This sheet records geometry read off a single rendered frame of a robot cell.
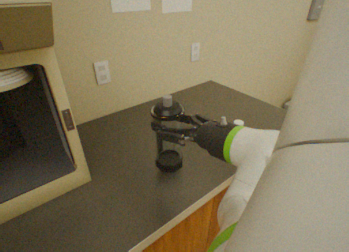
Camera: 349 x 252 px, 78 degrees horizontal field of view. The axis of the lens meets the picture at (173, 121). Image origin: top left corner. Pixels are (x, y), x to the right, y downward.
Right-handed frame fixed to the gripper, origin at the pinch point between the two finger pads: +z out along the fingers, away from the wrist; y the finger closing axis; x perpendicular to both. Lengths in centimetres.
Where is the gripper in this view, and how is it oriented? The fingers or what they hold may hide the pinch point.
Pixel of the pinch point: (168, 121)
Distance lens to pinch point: 69.8
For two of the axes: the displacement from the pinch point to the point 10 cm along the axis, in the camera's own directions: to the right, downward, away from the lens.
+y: -7.7, 3.4, -5.4
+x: 1.5, 9.2, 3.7
